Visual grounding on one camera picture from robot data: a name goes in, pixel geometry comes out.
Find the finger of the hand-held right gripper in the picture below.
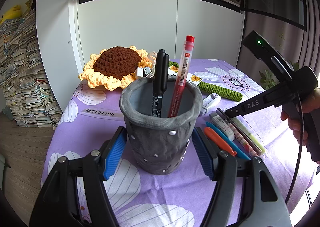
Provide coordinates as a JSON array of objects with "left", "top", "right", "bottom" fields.
[{"left": 224, "top": 91, "right": 278, "bottom": 119}]

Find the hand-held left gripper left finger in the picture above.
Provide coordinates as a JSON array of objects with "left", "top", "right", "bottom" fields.
[{"left": 29, "top": 126, "right": 128, "bottom": 227}]

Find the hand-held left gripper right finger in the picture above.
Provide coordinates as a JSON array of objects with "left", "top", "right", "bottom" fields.
[{"left": 192, "top": 126, "right": 292, "bottom": 227}]

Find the orange pen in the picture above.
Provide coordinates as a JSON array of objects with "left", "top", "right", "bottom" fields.
[{"left": 203, "top": 126, "right": 237, "bottom": 157}]

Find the dark green pen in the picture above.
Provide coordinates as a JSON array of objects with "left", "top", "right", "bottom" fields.
[{"left": 216, "top": 107, "right": 235, "bottom": 125}]

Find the blue pen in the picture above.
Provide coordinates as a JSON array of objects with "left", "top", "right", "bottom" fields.
[{"left": 205, "top": 121, "right": 251, "bottom": 160}]

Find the white eraser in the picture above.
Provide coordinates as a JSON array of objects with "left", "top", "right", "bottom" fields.
[{"left": 209, "top": 113, "right": 236, "bottom": 142}]

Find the light green highlighter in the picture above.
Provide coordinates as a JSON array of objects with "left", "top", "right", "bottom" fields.
[{"left": 234, "top": 117, "right": 266, "bottom": 155}]

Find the pink patterned pen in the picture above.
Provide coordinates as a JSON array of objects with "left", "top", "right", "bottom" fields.
[{"left": 226, "top": 121, "right": 260, "bottom": 160}]

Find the grey pen holder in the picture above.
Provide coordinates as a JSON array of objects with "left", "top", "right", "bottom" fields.
[{"left": 120, "top": 76, "right": 203, "bottom": 175}]

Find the person's right hand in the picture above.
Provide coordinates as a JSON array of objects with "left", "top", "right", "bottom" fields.
[{"left": 280, "top": 88, "right": 320, "bottom": 146}]

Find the green crochet stem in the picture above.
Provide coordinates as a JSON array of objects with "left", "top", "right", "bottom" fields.
[{"left": 169, "top": 61, "right": 243, "bottom": 102}]

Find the green potted plant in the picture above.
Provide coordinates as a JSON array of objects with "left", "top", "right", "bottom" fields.
[{"left": 259, "top": 62, "right": 299, "bottom": 90}]

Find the white correction tape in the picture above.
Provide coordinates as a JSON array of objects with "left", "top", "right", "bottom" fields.
[{"left": 200, "top": 93, "right": 222, "bottom": 115}]

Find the pale curtain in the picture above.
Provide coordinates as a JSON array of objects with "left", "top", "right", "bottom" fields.
[{"left": 299, "top": 0, "right": 320, "bottom": 72}]

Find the purple floral tablecloth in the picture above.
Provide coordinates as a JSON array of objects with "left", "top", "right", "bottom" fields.
[{"left": 42, "top": 58, "right": 320, "bottom": 227}]

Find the sunflower print card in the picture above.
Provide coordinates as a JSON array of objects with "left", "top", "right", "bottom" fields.
[{"left": 169, "top": 65, "right": 202, "bottom": 84}]

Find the red gel pen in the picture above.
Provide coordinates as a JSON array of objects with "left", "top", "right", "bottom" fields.
[{"left": 167, "top": 36, "right": 195, "bottom": 118}]

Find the black marker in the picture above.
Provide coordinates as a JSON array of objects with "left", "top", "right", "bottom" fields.
[{"left": 151, "top": 49, "right": 170, "bottom": 117}]

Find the white charger plug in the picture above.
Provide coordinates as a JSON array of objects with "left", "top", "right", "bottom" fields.
[{"left": 136, "top": 66, "right": 153, "bottom": 79}]

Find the crochet sunflower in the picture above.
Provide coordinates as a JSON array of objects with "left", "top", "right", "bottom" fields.
[{"left": 79, "top": 46, "right": 153, "bottom": 91}]

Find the tall pile of papers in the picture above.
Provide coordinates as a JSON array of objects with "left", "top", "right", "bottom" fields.
[{"left": 0, "top": 8, "right": 63, "bottom": 129}]

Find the white cabinet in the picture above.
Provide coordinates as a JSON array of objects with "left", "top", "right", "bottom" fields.
[{"left": 36, "top": 0, "right": 247, "bottom": 112}]

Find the yellow plush toy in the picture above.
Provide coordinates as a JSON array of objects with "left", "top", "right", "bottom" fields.
[{"left": 0, "top": 4, "right": 23, "bottom": 24}]

